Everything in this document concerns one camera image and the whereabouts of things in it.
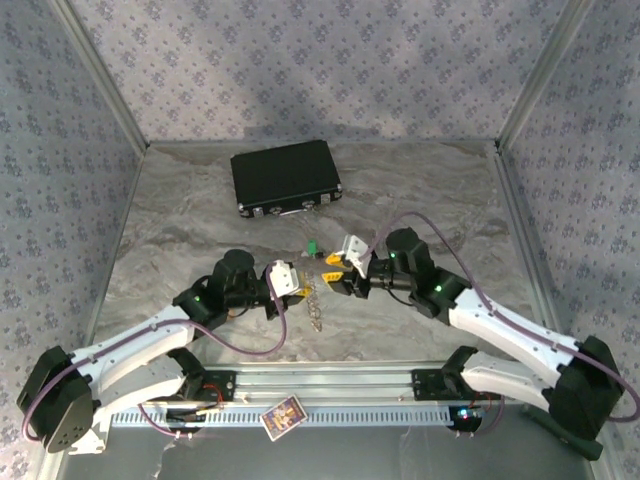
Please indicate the green capped key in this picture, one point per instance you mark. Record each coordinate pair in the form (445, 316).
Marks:
(312, 247)

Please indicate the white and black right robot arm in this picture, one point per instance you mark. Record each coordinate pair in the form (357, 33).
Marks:
(500, 320)

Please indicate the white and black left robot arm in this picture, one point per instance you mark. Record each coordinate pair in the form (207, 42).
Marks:
(140, 340)

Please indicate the black hard case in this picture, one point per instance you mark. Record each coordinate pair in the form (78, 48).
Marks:
(285, 175)

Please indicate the colourful playing card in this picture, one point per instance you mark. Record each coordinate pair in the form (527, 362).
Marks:
(284, 417)

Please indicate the dark green block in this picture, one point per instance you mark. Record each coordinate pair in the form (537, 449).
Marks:
(575, 440)

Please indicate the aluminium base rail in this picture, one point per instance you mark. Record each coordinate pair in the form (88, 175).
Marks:
(320, 382)

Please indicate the aluminium table edge rail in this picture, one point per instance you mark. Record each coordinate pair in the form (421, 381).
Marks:
(117, 250)
(531, 250)

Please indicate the aluminium frame post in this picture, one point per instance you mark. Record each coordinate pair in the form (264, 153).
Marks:
(539, 75)

